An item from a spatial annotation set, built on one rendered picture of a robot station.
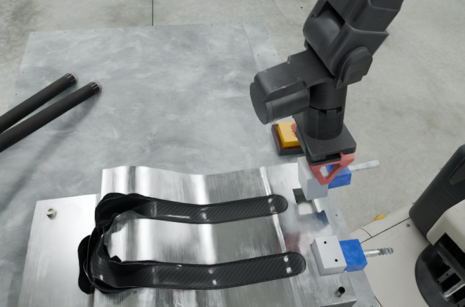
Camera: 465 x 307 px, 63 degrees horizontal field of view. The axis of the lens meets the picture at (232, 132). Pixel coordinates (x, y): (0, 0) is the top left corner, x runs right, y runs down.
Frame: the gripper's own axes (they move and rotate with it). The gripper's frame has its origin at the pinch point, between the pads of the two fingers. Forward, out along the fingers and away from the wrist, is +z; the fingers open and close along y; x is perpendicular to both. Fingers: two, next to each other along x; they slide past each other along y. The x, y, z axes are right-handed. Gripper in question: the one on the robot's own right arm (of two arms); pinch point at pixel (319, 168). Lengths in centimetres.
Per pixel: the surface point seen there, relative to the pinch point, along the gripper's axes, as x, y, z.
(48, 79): -54, -50, 3
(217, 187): -16.9, -5.5, 6.1
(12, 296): -53, 4, 11
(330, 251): -1.7, 10.7, 7.0
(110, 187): -34.0, -4.1, -1.2
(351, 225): 36, -47, 98
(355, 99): 69, -122, 92
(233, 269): -16.9, 9.3, 8.6
